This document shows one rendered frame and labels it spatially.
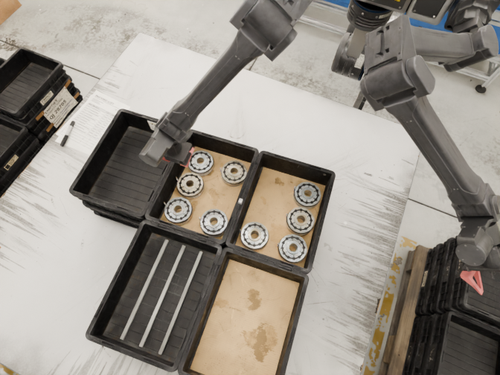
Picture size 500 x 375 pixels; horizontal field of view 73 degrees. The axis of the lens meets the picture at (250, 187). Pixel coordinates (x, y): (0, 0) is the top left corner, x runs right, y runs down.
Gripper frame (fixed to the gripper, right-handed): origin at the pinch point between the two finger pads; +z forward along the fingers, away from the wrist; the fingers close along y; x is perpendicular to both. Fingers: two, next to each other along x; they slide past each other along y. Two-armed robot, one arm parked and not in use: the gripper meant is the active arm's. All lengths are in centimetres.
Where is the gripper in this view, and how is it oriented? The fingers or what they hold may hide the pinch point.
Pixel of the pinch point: (178, 161)
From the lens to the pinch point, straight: 112.7
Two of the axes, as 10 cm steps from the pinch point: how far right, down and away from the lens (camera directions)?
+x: 3.2, -8.7, 3.8
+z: 0.0, 4.0, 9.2
